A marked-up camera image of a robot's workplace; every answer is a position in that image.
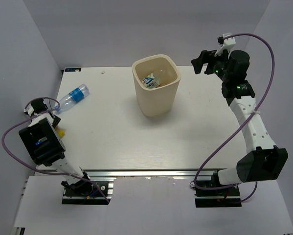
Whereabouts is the clear bottle green white label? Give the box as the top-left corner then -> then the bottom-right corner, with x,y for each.
141,69 -> 165,89

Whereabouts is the clear bottle blue label left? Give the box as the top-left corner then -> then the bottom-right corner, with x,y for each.
54,84 -> 90,113

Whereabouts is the black logo sticker left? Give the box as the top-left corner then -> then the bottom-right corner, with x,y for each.
64,68 -> 81,72

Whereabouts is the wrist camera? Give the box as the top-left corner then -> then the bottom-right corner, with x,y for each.
23,103 -> 35,117
215,33 -> 236,56

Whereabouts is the aluminium front rail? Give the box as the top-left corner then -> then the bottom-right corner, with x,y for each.
33,168 -> 235,179

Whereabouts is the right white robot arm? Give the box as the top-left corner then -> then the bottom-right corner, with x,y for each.
191,50 -> 288,195

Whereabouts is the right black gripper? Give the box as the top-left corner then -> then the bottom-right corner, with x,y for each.
191,47 -> 230,83

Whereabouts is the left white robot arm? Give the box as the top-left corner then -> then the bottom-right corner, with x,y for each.
19,98 -> 93,195

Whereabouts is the cream plastic bin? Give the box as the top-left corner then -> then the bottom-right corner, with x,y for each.
132,54 -> 181,117

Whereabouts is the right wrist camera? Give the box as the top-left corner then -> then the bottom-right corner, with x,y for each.
215,33 -> 236,56

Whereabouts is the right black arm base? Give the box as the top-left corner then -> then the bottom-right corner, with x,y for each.
189,171 -> 242,208

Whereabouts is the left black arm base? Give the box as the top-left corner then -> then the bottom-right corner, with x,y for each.
62,180 -> 113,205

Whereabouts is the clear bottle yellow label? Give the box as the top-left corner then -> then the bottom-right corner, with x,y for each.
55,128 -> 65,138

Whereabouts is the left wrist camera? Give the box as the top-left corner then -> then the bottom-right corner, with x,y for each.
23,103 -> 35,117

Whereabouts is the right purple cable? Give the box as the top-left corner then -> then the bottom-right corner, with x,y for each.
190,33 -> 275,203

